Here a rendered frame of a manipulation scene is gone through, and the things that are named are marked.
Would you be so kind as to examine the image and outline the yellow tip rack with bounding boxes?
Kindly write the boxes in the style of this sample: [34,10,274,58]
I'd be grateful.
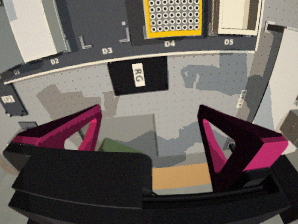
[143,0,202,39]

